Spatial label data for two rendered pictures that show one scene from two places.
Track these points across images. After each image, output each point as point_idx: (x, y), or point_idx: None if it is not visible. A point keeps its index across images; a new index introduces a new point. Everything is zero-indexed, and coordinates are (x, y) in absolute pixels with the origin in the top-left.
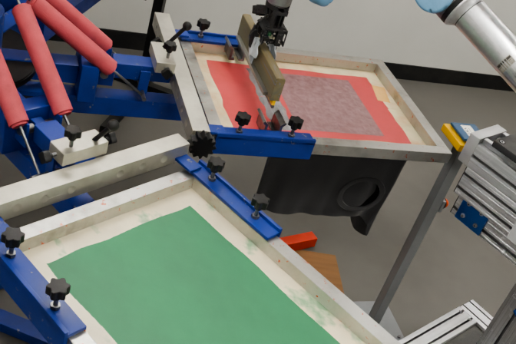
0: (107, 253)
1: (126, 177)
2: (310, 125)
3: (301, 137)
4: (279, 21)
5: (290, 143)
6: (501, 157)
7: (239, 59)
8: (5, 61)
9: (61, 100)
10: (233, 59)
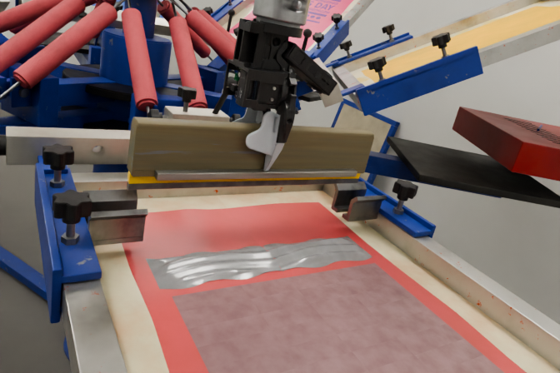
0: None
1: None
2: (207, 317)
3: (57, 247)
4: (241, 43)
5: (46, 247)
6: None
7: (342, 214)
8: (128, 87)
9: (23, 64)
10: (336, 210)
